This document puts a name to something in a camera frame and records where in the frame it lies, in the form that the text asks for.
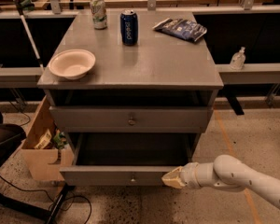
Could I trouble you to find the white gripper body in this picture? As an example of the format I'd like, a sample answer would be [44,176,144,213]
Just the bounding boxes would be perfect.
[180,162,216,189]

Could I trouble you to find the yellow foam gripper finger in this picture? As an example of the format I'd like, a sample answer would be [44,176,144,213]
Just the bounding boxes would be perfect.
[161,166,184,189]

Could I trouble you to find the grey drawer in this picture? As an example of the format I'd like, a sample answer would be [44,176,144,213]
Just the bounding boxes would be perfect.
[60,133,196,186]
[49,106,213,133]

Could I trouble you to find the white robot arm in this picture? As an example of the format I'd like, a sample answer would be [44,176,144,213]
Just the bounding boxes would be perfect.
[161,155,280,210]

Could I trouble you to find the grey wooden drawer cabinet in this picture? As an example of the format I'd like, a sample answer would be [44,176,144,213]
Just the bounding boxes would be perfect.
[36,9,225,161]

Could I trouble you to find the snack packets in box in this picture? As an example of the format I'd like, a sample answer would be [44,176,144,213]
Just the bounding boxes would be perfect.
[34,129,68,149]

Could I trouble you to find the clear hand sanitizer bottle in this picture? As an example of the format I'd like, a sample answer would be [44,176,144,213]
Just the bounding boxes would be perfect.
[230,47,245,70]

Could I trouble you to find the cardboard box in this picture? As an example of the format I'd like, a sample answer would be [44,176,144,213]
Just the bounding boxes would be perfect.
[21,97,74,181]

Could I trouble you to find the blue chip bag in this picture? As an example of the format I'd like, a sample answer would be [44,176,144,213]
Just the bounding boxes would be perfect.
[153,18,207,43]

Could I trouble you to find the white ceramic bowl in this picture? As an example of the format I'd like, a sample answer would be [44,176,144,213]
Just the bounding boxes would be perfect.
[48,49,96,80]

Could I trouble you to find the blue pepsi can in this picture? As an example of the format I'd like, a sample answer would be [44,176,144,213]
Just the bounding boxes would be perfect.
[120,9,138,46]

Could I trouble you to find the black office chair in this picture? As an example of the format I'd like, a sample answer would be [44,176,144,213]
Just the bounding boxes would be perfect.
[0,112,71,224]

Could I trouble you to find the green white soda can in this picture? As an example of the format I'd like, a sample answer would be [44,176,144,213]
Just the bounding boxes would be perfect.
[91,0,107,30]

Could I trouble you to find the white pole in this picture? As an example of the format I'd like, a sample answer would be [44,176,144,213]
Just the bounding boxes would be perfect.
[12,0,45,72]

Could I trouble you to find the black floor cable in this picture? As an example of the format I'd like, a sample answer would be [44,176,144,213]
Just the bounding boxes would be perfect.
[0,159,93,224]

